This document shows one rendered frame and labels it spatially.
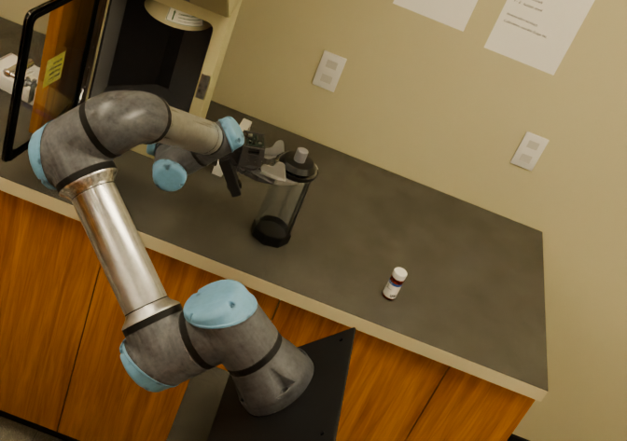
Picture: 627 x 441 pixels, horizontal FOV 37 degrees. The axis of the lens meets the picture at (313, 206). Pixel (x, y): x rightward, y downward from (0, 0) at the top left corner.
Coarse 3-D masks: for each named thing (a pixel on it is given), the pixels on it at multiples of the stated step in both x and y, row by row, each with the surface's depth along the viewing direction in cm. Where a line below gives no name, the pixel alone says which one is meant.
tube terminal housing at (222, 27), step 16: (160, 0) 221; (176, 0) 220; (240, 0) 226; (208, 16) 221; (224, 32) 222; (208, 48) 225; (224, 48) 232; (208, 64) 228; (208, 96) 237; (192, 112) 236
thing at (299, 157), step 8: (288, 152) 224; (296, 152) 221; (304, 152) 221; (280, 160) 222; (288, 160) 221; (296, 160) 222; (304, 160) 222; (312, 160) 224; (288, 168) 220; (296, 168) 220; (304, 168) 221; (312, 168) 222
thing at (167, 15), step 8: (152, 0) 227; (152, 8) 226; (160, 8) 225; (168, 8) 225; (152, 16) 226; (160, 16) 225; (168, 16) 225; (176, 16) 225; (184, 16) 225; (192, 16) 226; (168, 24) 225; (176, 24) 225; (184, 24) 226; (192, 24) 226; (200, 24) 228; (208, 24) 231
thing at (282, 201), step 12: (276, 192) 224; (288, 192) 223; (300, 192) 224; (264, 204) 229; (276, 204) 225; (288, 204) 225; (264, 216) 229; (276, 216) 227; (288, 216) 228; (264, 228) 230; (276, 228) 229; (288, 228) 231
